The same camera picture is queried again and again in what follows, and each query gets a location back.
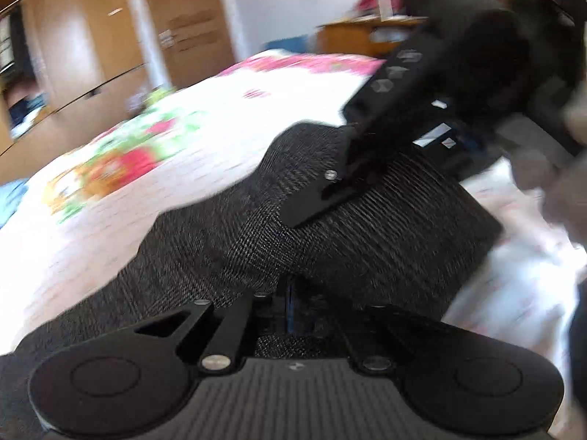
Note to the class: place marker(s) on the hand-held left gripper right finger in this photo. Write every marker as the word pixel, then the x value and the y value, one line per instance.
pixel 367 330

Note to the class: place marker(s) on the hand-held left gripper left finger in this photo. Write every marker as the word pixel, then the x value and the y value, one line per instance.
pixel 238 325

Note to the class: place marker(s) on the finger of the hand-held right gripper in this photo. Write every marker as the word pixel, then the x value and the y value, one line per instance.
pixel 334 192

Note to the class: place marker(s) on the dark grey checked pants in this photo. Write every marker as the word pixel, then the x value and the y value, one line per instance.
pixel 321 238

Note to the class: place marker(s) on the person's right hand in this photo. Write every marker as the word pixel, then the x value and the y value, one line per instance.
pixel 559 165

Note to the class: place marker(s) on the wooden side table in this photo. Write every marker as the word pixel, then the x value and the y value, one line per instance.
pixel 362 36

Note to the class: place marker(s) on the white bottle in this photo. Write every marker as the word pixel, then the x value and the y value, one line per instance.
pixel 384 4

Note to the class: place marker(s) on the cartoon printed blanket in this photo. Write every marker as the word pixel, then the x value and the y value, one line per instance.
pixel 192 137

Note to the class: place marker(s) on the blue foam mat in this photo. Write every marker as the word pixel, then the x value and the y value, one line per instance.
pixel 286 45

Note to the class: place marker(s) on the cherry print bedsheet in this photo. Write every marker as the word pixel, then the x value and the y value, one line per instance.
pixel 518 284

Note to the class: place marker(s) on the wooden door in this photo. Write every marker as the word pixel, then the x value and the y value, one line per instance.
pixel 188 23

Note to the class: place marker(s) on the light blue cloth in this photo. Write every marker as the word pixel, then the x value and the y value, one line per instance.
pixel 11 201

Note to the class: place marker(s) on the wooden wardrobe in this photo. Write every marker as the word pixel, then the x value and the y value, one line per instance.
pixel 78 36

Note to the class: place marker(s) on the pile of clothes in wardrobe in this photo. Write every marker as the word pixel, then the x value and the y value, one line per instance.
pixel 25 107

